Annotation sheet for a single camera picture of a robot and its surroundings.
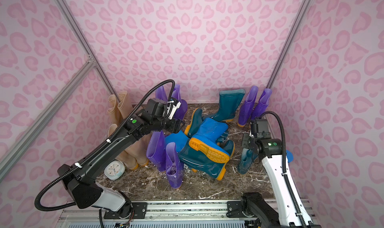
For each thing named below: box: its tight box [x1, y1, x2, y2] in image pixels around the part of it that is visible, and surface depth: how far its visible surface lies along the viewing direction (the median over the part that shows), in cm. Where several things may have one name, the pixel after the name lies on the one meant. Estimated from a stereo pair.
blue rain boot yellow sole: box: [188, 117, 231, 164], surface depth 83 cm
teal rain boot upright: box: [211, 89, 246, 122], surface depth 94 cm
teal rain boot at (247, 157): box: [237, 148, 259, 175], surface depth 68 cm
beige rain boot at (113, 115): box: [107, 94, 121, 125], surface depth 86 cm
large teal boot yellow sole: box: [178, 140, 235, 181], surface depth 82 cm
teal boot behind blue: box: [184, 108, 203, 138], surface depth 103 cm
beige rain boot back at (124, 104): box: [117, 90, 133, 120], surface depth 88 cm
